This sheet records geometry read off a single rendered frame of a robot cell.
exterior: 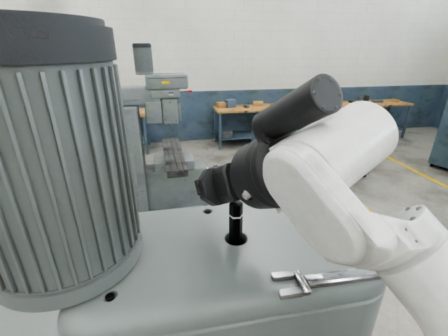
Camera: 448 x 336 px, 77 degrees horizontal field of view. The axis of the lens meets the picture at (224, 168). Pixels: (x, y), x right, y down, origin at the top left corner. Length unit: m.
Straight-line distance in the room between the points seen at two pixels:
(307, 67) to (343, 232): 7.48
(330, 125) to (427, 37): 9.30
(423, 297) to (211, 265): 0.26
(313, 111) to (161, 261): 0.31
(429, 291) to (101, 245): 0.33
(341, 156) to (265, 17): 7.04
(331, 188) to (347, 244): 0.04
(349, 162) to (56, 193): 0.28
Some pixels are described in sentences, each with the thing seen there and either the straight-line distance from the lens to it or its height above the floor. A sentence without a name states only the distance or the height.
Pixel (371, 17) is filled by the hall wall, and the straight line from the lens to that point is 8.47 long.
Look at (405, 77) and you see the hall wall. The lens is 9.32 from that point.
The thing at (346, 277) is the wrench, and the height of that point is 1.90.
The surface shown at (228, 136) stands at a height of 0.29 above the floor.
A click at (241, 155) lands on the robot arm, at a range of 0.33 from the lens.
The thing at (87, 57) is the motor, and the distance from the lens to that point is 0.33.
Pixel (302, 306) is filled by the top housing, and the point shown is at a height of 1.87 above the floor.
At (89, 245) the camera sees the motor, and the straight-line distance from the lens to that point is 0.38.
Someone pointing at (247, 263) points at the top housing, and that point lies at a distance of 0.44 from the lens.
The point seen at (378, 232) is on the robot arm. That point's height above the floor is 2.06.
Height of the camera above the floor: 2.18
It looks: 23 degrees down
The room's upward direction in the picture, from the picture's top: straight up
